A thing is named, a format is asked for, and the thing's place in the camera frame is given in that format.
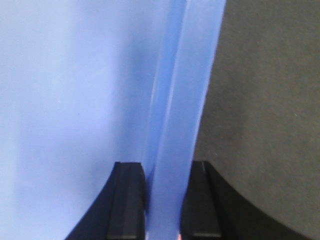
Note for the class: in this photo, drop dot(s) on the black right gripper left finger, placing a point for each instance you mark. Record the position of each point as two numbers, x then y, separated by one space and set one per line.
118 212

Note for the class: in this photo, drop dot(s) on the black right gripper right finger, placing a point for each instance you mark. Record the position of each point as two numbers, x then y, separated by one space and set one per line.
207 207

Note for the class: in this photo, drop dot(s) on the blue plastic tray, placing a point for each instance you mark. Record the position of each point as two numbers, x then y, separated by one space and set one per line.
88 83

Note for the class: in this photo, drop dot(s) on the dark grey table mat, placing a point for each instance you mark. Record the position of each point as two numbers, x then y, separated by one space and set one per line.
260 129

